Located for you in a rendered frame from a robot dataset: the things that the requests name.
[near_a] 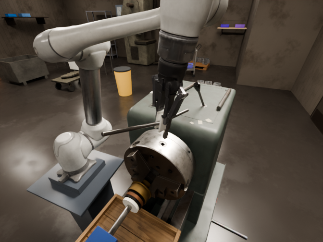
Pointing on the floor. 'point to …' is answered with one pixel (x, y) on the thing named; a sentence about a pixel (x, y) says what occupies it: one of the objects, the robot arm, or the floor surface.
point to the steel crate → (23, 68)
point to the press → (141, 54)
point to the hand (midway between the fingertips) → (161, 121)
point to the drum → (123, 80)
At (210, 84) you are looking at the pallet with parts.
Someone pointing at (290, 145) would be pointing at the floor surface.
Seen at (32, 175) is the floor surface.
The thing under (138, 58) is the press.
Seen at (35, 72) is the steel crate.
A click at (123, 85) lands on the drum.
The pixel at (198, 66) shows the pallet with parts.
